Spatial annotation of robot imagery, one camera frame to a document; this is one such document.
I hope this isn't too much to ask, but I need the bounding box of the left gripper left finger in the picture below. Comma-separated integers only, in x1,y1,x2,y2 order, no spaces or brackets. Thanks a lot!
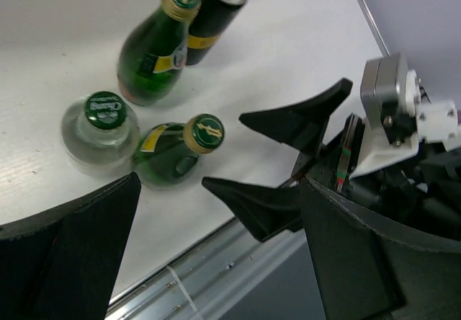
1,172,141,319

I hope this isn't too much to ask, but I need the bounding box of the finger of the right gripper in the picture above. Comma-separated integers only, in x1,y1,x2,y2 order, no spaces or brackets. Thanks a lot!
202,177,303,241

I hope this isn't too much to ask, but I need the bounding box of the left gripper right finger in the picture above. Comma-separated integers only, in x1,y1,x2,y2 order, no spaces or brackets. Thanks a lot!
298,178,460,319

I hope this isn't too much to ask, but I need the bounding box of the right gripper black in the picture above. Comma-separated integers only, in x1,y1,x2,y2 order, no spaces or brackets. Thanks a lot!
238,78,460,241

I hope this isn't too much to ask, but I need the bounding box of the green bottle front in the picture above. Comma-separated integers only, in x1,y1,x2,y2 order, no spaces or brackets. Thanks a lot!
131,113,225,189

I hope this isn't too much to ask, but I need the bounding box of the green bottle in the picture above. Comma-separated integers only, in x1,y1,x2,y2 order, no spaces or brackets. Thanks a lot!
131,113,225,189
117,0,201,106

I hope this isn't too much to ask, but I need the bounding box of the black can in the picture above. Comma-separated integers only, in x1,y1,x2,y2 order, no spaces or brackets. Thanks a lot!
187,0,248,66

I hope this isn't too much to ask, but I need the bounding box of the clear glass bottle left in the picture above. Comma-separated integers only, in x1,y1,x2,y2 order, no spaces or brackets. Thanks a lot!
61,91,140,177

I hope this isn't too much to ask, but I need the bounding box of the green bottle rear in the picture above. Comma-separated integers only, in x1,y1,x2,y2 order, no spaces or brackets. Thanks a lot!
117,0,201,106

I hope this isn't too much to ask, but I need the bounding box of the aluminium front rail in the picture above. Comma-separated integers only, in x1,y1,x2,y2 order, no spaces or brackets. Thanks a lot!
106,219,305,319

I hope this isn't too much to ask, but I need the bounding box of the aluminium side rail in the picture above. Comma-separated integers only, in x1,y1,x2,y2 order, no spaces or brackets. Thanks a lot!
357,0,390,55

